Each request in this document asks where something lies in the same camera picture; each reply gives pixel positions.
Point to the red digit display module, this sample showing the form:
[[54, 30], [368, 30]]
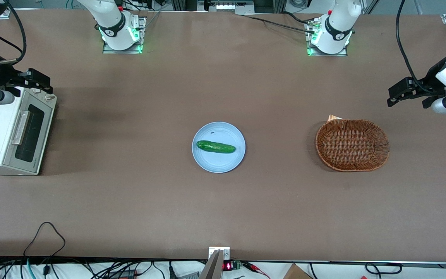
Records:
[[227, 266]]

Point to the brown cardboard box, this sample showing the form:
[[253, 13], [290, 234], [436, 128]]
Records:
[[296, 273]]

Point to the grey power adapter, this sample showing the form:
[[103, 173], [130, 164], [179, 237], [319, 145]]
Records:
[[190, 276]]

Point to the aluminium camera pole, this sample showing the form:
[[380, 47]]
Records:
[[212, 269]]

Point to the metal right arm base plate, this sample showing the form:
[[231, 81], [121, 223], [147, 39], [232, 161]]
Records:
[[108, 50]]

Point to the lit control box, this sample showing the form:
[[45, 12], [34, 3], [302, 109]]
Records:
[[227, 6]]

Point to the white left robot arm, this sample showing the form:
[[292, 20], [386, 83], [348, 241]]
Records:
[[335, 31]]

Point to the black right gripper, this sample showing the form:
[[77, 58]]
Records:
[[1, 76]]

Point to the light blue plate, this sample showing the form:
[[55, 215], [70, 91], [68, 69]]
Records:
[[219, 162]]

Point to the white oven knob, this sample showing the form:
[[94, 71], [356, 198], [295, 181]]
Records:
[[50, 97], [36, 91]]

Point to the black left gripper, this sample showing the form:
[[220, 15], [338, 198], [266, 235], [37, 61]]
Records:
[[431, 80]]

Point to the short aluminium frame piece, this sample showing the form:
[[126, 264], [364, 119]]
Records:
[[7, 14]]

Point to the red clip leads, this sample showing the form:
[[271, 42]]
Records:
[[252, 266]]

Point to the green cucumber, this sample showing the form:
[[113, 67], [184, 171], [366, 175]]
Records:
[[215, 147]]

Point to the brown wicker basket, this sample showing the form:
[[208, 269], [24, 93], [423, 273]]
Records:
[[352, 145]]

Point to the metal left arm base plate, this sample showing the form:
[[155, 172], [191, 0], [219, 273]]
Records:
[[343, 54]]

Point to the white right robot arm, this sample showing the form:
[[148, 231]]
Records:
[[114, 27]]

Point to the beige paper tag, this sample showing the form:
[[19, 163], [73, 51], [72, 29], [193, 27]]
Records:
[[333, 117]]

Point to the black power adapter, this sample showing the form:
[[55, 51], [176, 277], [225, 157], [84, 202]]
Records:
[[124, 274]]

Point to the white pole bracket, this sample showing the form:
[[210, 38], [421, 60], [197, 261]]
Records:
[[227, 254]]

